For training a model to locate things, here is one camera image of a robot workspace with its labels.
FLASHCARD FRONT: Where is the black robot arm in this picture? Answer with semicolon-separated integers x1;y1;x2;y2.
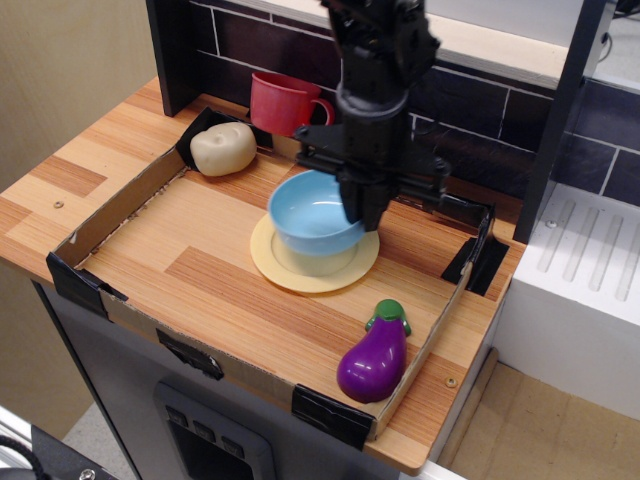
294;1;451;231

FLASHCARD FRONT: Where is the grey toy oven panel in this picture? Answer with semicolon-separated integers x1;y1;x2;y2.
154;382;276;479

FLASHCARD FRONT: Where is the dark left upright panel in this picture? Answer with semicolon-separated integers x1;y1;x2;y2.
146;0;214;117

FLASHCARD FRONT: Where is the cardboard tray border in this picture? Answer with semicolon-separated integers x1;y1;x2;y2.
47;109;509;449

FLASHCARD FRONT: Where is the black vertical post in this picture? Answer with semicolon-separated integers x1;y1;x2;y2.
513;0;616;244

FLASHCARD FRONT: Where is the yellow plate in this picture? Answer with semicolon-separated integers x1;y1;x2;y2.
250;215;380;294

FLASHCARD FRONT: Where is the white drainer sink unit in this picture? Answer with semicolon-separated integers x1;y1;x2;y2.
493;184;639;418

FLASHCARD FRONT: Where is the beige toy potato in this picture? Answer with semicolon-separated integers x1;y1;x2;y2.
190;122;257;177

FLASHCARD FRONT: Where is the light blue bowl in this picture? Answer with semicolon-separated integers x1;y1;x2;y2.
268;170;365;256

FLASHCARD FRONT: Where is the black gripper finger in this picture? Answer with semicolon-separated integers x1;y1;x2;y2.
339;179;364;223
362;185;398;232

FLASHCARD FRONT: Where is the red cup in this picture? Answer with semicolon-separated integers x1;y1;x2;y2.
249;72;335;137

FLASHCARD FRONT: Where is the purple toy eggplant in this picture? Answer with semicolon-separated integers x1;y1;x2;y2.
337;299;411;403

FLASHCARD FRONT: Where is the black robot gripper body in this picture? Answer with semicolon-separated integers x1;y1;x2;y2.
294;89;450;202

